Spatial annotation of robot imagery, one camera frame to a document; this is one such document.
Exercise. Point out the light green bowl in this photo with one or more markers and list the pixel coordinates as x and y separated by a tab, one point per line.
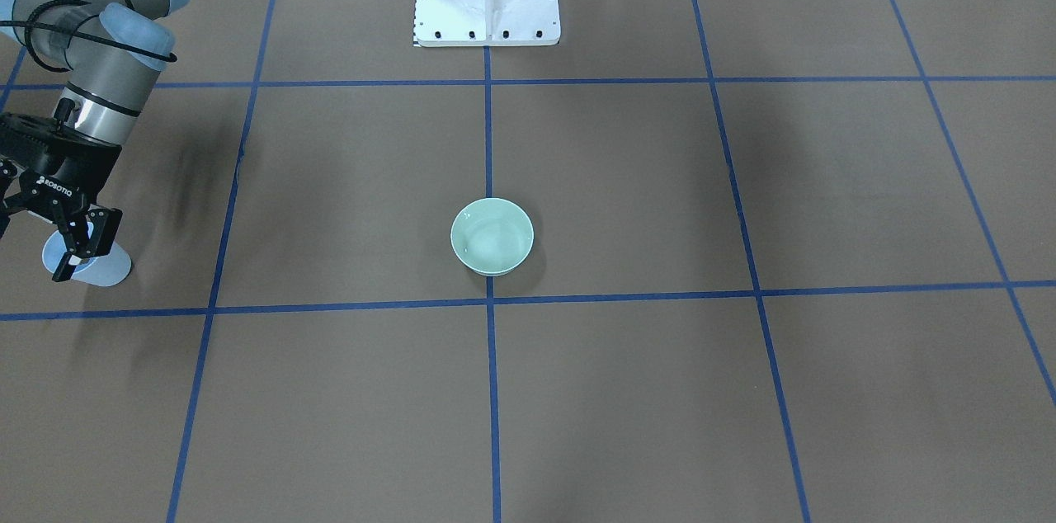
492	236

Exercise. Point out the light blue cup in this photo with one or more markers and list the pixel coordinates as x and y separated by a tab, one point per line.
105	271

